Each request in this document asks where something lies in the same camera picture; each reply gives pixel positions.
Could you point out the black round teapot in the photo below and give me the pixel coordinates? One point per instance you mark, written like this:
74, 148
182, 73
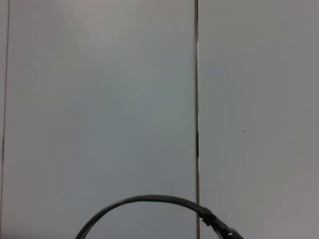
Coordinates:
152, 198

